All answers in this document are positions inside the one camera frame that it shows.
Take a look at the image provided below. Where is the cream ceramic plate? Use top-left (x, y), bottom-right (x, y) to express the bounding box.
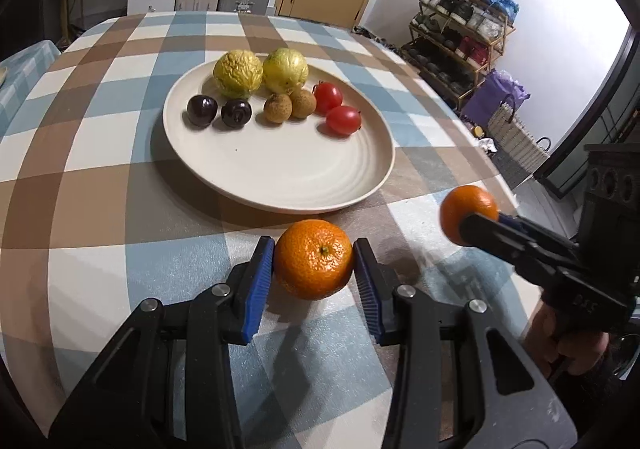
top-left (161, 56), bottom-right (396, 215)

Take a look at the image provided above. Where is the red tomato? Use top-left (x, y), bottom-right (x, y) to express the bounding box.
top-left (313, 82), bottom-right (344, 115)
top-left (326, 106), bottom-right (363, 136)

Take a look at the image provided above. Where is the orange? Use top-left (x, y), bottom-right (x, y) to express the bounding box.
top-left (273, 219), bottom-right (356, 301)
top-left (439, 184), bottom-right (500, 246)

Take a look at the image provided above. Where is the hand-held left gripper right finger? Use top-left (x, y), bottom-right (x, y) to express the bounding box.
top-left (352, 238), bottom-right (581, 449)

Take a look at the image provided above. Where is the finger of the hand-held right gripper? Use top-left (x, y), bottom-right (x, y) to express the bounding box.
top-left (459, 213), bottom-right (576, 281)
top-left (496, 212), bottom-right (582, 257)

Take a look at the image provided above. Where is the side table checkered cloth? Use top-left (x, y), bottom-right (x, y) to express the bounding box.
top-left (0, 40), bottom-right (62, 135)

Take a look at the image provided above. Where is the person's right hand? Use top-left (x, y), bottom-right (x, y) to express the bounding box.
top-left (522, 301), bottom-right (612, 378)

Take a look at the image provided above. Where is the wrinkled yellow passion fruit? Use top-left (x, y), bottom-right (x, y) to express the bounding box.
top-left (213, 50), bottom-right (264, 99)

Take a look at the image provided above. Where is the purple bag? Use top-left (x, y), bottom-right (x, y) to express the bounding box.
top-left (460, 69), bottom-right (531, 130)

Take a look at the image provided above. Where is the dark purple plum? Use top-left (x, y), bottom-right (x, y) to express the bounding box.
top-left (186, 96), bottom-right (219, 128)
top-left (220, 98), bottom-right (253, 128)

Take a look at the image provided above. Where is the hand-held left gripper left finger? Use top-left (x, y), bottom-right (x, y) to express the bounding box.
top-left (47, 235), bottom-right (276, 449)

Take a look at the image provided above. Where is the woven basket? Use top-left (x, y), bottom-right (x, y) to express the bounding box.
top-left (487, 94), bottom-right (552, 172)

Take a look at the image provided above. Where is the wooden shoe rack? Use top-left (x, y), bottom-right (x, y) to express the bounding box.
top-left (400, 0), bottom-right (517, 111)

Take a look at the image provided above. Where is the brown longan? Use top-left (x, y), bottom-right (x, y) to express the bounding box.
top-left (263, 93), bottom-right (293, 125)
top-left (289, 88), bottom-right (318, 119)

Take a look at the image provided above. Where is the smooth yellow passion fruit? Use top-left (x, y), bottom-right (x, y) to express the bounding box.
top-left (262, 48), bottom-right (310, 94)

